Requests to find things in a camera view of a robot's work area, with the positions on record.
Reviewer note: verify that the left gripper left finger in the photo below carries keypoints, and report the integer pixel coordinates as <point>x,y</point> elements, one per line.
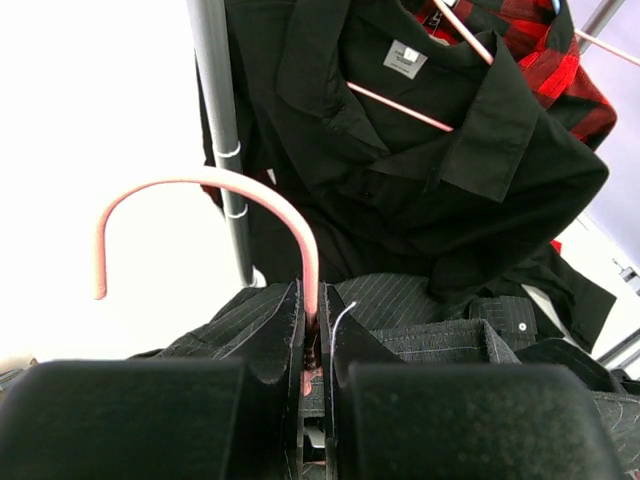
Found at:
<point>180,418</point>

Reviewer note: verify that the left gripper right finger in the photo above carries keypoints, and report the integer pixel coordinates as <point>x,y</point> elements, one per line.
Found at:
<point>386,418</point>

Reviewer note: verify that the pink hanger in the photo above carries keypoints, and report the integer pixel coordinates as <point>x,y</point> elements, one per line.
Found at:
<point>389,55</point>
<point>237,191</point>
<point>607,47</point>

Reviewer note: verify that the plain black shirt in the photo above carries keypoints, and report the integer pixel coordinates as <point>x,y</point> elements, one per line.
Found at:
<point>470,213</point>

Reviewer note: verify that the red black checked shirt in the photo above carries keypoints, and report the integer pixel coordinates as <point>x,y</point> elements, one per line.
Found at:
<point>541,40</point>

